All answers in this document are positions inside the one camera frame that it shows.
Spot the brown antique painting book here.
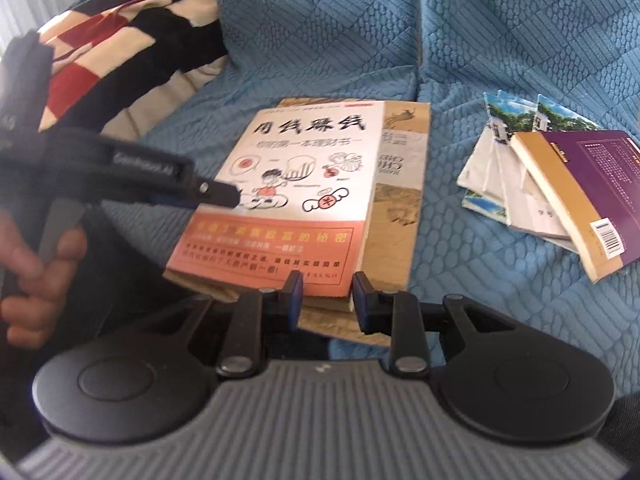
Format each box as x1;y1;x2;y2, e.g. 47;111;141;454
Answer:
162;97;433;348

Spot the white orange finance book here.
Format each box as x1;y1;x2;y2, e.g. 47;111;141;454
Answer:
166;101;384;297

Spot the scenic photo envelope top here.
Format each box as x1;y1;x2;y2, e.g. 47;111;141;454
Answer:
485;91;600;252

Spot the scenic photo envelope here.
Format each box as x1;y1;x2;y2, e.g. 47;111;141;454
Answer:
462;190;506;223
485;91;600;252
457;90;535;205

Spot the purple gold book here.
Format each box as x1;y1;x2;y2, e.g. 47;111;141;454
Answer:
508;129;640;284

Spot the person's left hand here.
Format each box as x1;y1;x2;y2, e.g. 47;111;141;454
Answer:
1;211;88;350

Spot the scenic photo envelope bottom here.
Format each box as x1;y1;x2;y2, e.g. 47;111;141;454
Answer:
462;190;506;223

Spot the striped red black blanket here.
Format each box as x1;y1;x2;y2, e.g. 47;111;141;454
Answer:
39;0;227;141

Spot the blue textured sofa cover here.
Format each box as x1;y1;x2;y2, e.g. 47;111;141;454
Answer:
98;0;640;401

